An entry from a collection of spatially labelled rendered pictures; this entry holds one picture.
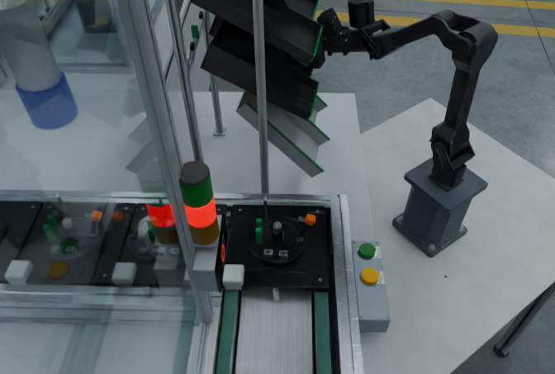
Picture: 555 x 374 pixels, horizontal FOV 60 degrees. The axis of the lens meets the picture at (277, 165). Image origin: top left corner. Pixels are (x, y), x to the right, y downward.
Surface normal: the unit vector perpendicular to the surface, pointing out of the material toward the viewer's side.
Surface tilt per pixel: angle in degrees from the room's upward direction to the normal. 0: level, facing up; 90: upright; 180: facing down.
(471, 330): 0
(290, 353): 0
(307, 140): 45
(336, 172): 0
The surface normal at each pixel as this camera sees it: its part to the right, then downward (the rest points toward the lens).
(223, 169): -0.01, -0.70
